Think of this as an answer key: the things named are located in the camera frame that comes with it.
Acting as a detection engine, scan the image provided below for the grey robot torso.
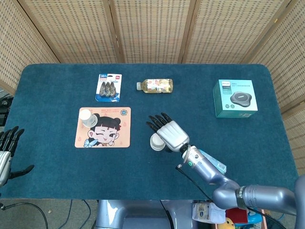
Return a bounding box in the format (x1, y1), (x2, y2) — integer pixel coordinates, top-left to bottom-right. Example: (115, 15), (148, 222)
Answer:
(95, 199), (194, 229)

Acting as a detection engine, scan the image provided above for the yellow drink plastic bottle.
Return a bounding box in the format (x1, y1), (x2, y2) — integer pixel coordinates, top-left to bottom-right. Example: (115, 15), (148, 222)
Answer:
(136, 78), (174, 94)

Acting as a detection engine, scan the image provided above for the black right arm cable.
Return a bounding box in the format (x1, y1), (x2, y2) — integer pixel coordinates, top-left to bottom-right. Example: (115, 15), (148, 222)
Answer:
(175, 164), (213, 200)

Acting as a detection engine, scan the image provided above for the black floor cable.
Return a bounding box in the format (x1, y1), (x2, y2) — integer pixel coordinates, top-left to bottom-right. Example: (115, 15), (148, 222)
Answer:
(81, 199), (92, 216)

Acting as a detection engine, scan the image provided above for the cartoon girl mouse pad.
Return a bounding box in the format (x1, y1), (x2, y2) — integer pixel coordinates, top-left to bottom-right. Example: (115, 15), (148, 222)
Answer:
(74, 106), (132, 148)

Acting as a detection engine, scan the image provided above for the red book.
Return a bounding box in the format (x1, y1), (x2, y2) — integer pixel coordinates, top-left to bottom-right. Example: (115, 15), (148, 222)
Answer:
(225, 207), (249, 224)

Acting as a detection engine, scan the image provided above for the bamboo folding screen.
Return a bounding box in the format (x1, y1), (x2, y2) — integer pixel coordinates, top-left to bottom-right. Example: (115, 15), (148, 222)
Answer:
(0, 0), (305, 176)

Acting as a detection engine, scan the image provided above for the teal speakerphone product box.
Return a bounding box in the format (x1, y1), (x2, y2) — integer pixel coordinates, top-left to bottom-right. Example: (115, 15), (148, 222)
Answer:
(213, 79), (258, 118)

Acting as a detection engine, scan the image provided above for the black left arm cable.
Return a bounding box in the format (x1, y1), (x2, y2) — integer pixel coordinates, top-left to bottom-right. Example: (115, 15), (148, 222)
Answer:
(0, 202), (50, 229)

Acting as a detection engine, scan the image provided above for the white fabric bag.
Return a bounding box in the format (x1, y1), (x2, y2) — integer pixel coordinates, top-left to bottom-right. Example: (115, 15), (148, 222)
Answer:
(192, 201), (226, 224)

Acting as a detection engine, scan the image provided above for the black equipment beside table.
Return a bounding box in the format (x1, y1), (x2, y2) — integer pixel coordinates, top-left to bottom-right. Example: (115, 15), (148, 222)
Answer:
(0, 95), (14, 127)

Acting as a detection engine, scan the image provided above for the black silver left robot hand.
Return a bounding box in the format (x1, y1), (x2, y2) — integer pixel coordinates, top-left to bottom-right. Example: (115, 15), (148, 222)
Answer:
(0, 126), (35, 188)

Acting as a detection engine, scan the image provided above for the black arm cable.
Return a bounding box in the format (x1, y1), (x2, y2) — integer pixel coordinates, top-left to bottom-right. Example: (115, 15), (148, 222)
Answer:
(0, 202), (50, 229)
(175, 164), (213, 200)

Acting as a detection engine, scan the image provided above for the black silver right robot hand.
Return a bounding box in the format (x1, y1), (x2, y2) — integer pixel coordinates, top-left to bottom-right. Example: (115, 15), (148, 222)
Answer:
(146, 112), (190, 153)

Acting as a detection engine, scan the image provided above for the blue binder clip blister pack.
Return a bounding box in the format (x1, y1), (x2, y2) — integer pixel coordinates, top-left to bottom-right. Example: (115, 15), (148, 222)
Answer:
(95, 73), (122, 103)

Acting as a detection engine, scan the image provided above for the blue floor cable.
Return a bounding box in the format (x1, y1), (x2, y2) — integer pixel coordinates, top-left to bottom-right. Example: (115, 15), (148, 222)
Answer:
(63, 199), (73, 229)

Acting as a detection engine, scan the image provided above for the blue felt table cloth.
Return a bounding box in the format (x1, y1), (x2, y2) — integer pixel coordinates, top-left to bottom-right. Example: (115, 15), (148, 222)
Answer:
(0, 63), (301, 200)

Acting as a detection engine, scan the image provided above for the teal drink can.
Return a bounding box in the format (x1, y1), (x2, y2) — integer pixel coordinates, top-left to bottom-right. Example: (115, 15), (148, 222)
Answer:
(199, 149), (227, 177)

